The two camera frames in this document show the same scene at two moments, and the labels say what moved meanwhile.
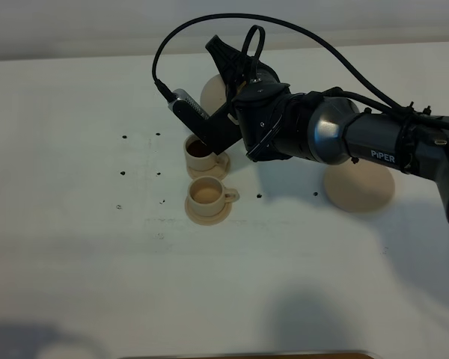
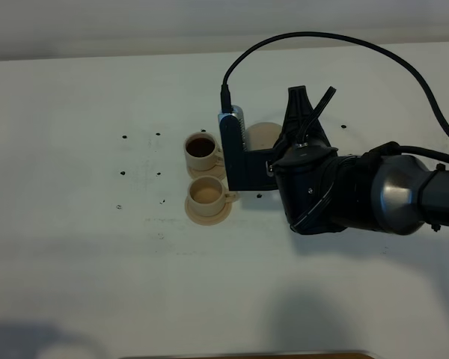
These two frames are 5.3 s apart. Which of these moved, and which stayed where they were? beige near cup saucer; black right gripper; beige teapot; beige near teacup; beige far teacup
Moved: beige teapot; black right gripper
Stayed: beige near cup saucer; beige near teacup; beige far teacup
